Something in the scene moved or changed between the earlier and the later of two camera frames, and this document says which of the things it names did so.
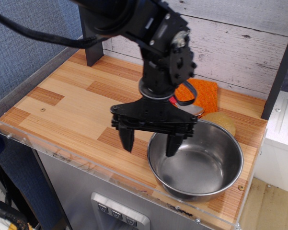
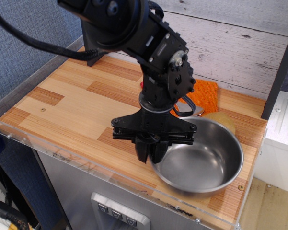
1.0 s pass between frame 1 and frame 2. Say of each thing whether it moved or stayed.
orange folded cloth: stayed
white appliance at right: stayed
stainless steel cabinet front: stayed
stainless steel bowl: moved
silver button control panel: stayed
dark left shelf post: stayed
